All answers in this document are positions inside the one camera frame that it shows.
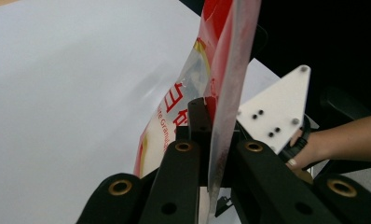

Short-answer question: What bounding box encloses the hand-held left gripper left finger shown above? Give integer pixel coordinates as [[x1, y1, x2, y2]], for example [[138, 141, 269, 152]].
[[175, 96, 213, 147]]

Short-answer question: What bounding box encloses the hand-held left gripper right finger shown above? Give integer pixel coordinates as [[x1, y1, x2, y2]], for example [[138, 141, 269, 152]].
[[235, 123, 249, 147]]

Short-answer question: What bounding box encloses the red and white sugar pouch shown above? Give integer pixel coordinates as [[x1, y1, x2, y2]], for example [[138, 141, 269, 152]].
[[132, 0, 263, 224]]

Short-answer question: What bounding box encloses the white table sheet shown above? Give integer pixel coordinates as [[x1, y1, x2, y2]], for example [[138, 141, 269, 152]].
[[0, 0, 371, 224]]

